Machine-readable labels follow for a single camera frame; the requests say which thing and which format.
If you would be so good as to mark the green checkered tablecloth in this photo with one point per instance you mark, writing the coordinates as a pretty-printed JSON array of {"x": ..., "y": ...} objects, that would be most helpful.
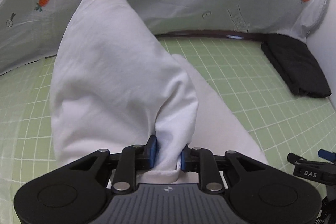
[{"x": 237, "y": 70}]

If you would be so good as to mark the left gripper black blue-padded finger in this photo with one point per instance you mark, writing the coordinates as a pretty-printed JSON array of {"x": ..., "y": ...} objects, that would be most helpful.
[
  {"x": 132, "y": 159},
  {"x": 202, "y": 162}
]

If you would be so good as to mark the black folded garment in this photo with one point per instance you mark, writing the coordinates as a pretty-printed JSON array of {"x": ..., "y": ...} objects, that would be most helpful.
[{"x": 296, "y": 65}]

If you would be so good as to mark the white trousers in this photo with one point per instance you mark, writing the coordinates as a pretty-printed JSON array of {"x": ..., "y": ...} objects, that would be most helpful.
[{"x": 114, "y": 85}]

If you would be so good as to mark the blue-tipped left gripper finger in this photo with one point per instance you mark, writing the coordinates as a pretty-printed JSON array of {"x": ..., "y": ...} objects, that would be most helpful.
[{"x": 327, "y": 155}]

